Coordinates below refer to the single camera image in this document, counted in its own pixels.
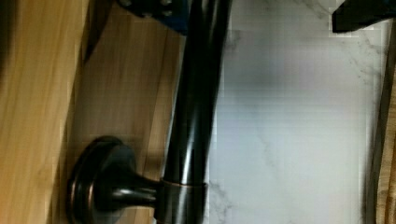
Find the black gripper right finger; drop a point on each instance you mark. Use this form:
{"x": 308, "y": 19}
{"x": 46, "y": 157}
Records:
{"x": 353, "y": 15}

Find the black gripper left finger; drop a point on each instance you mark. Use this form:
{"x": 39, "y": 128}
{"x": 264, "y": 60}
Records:
{"x": 174, "y": 14}

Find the wooden drawer box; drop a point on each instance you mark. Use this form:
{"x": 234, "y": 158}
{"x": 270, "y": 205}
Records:
{"x": 71, "y": 71}

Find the black drawer handle bar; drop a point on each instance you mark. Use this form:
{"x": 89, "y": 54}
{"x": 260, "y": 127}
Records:
{"x": 104, "y": 181}

